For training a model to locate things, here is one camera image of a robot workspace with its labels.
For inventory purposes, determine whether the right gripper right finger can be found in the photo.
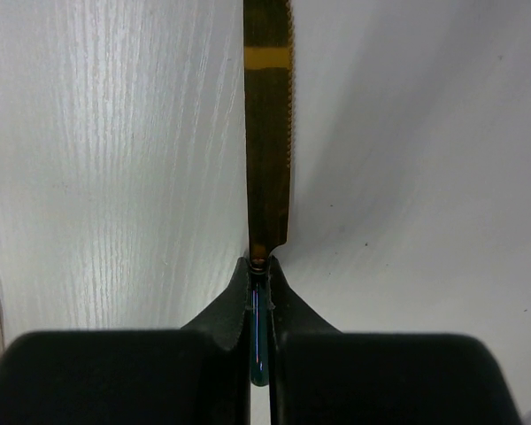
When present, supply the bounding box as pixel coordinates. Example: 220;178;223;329
268;258;522;424

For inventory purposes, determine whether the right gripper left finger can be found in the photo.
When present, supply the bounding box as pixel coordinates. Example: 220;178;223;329
0;259;250;424

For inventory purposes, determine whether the gold knife black handle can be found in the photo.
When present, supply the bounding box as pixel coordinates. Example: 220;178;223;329
242;0;294;387

